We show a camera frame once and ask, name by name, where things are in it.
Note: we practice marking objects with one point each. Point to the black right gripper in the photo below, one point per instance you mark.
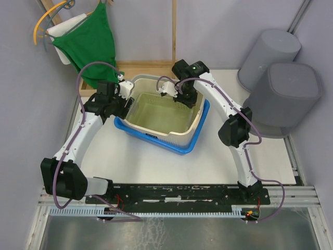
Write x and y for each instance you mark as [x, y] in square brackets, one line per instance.
[190, 103]

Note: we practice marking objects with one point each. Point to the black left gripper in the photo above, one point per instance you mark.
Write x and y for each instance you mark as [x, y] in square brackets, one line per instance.
[123, 112]

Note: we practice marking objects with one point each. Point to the blue plastic tub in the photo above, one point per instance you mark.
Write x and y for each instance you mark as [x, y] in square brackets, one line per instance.
[159, 143]

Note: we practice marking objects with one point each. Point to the cream plastic basket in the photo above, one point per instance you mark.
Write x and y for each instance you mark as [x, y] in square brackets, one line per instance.
[145, 83]

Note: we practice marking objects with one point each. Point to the pale green plastic tray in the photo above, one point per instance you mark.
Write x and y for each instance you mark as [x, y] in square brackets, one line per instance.
[161, 114]

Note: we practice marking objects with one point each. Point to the grey round plastic bin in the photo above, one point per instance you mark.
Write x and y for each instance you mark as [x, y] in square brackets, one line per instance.
[272, 45]

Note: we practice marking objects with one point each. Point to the grey slotted laundry basket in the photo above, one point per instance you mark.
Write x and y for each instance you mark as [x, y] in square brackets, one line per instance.
[283, 96]

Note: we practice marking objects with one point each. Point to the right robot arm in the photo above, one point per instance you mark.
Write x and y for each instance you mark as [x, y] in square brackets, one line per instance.
[234, 133]

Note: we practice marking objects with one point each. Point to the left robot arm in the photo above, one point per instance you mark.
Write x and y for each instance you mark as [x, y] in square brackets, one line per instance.
[61, 174]

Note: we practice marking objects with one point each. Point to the green cloth garment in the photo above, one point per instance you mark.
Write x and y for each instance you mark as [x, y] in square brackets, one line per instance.
[91, 41]

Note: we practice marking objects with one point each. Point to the white towel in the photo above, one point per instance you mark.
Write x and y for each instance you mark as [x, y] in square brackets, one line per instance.
[61, 29]

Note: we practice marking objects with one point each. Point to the yellow clothes hanger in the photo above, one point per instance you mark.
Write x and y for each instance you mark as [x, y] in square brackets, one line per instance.
[37, 31]

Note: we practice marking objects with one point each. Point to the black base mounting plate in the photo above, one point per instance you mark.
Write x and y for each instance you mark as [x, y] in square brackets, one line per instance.
[181, 197]

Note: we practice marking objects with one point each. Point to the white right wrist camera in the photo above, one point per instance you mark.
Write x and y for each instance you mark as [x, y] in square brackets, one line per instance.
[168, 88]

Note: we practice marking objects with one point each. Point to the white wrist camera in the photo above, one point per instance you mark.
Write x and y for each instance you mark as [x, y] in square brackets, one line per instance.
[168, 88]
[126, 87]

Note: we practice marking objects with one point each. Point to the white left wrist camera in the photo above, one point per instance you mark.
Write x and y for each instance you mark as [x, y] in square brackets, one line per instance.
[126, 87]

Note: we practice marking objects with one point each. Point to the wooden frame tray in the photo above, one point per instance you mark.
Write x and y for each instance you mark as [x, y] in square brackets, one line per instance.
[152, 67]

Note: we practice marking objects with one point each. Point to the wooden upright post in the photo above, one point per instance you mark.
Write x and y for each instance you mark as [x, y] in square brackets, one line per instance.
[174, 25]

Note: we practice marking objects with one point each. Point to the wooden slanted post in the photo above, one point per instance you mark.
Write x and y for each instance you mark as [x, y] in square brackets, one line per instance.
[50, 8]

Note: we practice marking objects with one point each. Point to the light blue cable duct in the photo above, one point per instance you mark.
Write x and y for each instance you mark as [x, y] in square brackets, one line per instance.
[103, 211]

